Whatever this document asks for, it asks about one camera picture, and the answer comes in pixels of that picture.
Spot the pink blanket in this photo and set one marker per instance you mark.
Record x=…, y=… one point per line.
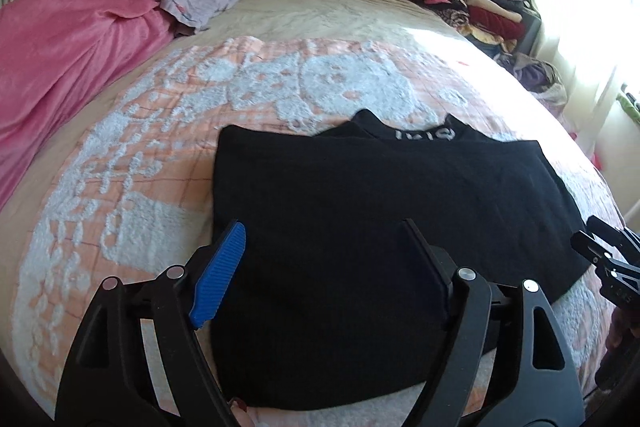
x=65, y=57

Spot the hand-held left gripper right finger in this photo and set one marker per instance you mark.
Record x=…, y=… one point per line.
x=434, y=264

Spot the beige bed sheet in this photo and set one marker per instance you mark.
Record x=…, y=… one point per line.
x=310, y=14

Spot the black sweater with orange cuffs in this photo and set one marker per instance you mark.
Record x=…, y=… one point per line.
x=350, y=217

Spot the bag of purple clothes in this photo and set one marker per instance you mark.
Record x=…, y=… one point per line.
x=535, y=77

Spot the green object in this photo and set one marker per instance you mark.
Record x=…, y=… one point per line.
x=630, y=104

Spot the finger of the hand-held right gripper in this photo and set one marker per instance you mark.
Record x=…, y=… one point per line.
x=612, y=234
x=590, y=249

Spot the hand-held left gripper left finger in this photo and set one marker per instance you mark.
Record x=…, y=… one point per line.
x=220, y=274

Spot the peach and white patterned blanket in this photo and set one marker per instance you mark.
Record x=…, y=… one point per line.
x=150, y=132

